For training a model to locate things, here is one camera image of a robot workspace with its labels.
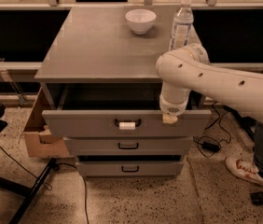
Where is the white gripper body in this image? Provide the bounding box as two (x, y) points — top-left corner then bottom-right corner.
(159, 94), (188, 116)

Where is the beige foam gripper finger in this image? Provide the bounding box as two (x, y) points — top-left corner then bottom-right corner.
(162, 114), (178, 124)

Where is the grey top drawer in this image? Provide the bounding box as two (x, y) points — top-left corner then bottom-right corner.
(43, 83), (211, 138)

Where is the grey drawer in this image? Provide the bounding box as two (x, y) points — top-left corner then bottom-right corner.
(64, 137), (192, 156)
(76, 161), (184, 177)
(43, 83), (211, 138)

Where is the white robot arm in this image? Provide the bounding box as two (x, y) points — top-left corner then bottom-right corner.
(156, 44), (263, 187)

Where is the grey drawer cabinet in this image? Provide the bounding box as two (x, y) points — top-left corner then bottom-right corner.
(34, 4), (218, 178)

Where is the grey middle drawer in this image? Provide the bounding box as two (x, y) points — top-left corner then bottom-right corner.
(64, 137), (192, 156)

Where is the grey bottom drawer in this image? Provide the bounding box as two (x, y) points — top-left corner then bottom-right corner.
(76, 161), (184, 177)

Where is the clear plastic water bottle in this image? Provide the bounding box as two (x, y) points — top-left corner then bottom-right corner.
(169, 0), (194, 50)

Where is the white ceramic bowl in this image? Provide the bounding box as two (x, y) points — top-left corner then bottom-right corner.
(125, 9), (157, 35)

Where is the white and red sneaker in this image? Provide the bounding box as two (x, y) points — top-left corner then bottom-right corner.
(225, 157), (263, 187)

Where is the black chair caster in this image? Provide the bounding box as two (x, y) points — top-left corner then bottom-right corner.
(250, 191), (263, 205)

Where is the brown cardboard box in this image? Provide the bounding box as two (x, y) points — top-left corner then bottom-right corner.
(23, 90), (70, 158)

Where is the black cable on floor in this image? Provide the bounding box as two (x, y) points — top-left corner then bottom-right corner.
(56, 161), (90, 224)

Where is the black metal stand frame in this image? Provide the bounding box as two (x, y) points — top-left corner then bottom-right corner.
(0, 104), (58, 224)

